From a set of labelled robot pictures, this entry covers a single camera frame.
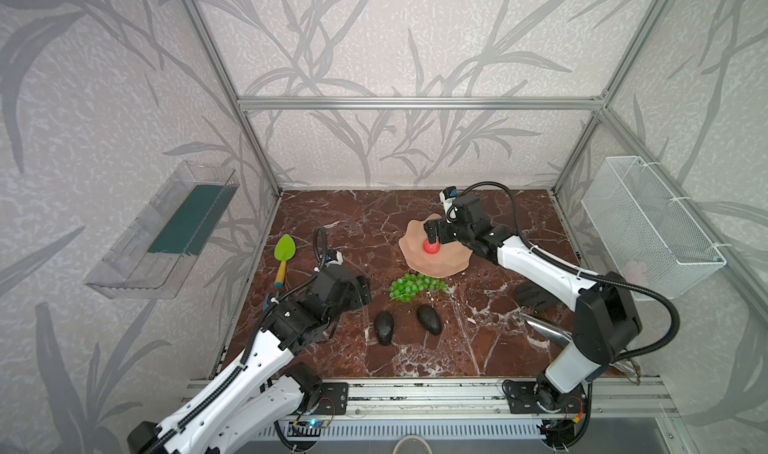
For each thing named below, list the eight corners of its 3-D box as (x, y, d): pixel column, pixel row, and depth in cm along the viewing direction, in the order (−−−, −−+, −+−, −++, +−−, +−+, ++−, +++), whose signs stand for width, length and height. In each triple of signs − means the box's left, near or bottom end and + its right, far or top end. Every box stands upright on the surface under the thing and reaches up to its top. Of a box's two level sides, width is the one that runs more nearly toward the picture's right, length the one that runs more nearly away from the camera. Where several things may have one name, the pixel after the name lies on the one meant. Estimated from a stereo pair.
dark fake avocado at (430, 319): (431, 339, 85) (432, 333, 81) (414, 315, 90) (415, 308, 86) (443, 330, 87) (445, 324, 83) (427, 307, 91) (428, 300, 87)
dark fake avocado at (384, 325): (374, 346, 84) (373, 340, 80) (376, 317, 89) (374, 311, 85) (393, 346, 84) (392, 340, 80) (393, 317, 89) (393, 311, 85)
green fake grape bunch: (393, 307, 91) (393, 300, 87) (387, 287, 95) (386, 279, 91) (444, 291, 95) (445, 283, 91) (436, 273, 99) (437, 265, 95)
